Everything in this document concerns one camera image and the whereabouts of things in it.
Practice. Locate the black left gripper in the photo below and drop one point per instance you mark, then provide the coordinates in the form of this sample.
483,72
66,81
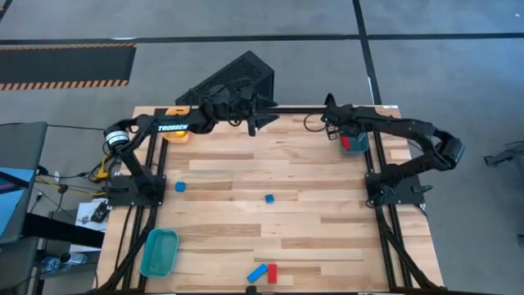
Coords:
235,106

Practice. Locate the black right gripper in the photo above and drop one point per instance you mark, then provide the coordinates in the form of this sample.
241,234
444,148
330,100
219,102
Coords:
350,119

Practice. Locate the long red wooden block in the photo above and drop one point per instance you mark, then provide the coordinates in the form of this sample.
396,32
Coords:
346,143

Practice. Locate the small blue cube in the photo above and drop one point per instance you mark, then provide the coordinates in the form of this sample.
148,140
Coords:
269,198

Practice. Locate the yellow wooden block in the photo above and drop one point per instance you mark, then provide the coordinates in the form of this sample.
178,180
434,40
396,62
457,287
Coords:
179,134

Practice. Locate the blue half-round wooden block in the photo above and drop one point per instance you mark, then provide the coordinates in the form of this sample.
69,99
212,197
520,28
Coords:
180,187

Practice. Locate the long blue wooden block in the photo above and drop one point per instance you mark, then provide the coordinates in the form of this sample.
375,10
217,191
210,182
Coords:
257,273

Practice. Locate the red rectangular wooden block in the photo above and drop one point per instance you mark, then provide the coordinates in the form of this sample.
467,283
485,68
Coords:
272,273

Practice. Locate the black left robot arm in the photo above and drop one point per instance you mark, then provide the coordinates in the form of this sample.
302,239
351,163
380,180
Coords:
172,127

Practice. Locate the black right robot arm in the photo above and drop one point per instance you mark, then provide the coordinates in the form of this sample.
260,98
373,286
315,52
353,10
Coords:
409,127

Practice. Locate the grey-blue plastic bin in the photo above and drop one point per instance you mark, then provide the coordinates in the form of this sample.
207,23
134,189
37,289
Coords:
358,148

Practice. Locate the black perforated computer case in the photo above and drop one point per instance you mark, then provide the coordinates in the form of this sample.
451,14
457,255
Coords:
237,73

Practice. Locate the yellow plastic bin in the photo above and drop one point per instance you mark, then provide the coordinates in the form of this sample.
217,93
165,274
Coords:
178,140

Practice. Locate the teal plastic bin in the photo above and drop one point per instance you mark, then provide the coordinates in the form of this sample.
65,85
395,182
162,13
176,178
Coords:
159,254

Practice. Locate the small black device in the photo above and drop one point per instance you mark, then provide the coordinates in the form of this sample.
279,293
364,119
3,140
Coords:
99,212

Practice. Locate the white paper sheets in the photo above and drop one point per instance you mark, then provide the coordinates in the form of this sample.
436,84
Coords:
87,210

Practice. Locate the black hazard-striped floor mat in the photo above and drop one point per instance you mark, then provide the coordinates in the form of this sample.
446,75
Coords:
65,65

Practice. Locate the black desk bar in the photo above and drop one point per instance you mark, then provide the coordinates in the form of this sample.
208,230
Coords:
61,229

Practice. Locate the clear water bottle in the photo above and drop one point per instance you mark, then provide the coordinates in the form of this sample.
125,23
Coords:
61,262

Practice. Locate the laptop with blue screen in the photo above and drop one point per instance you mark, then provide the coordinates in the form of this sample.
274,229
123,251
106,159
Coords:
12,196

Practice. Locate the black aluminium table frame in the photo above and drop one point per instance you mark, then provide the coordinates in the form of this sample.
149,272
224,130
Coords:
294,110

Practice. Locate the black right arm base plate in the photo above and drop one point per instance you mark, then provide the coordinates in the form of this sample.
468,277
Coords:
409,194

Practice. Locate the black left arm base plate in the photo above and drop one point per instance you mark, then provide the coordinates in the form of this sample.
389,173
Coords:
123,196

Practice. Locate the black table-level camera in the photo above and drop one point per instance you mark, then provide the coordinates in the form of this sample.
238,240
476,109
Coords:
251,290

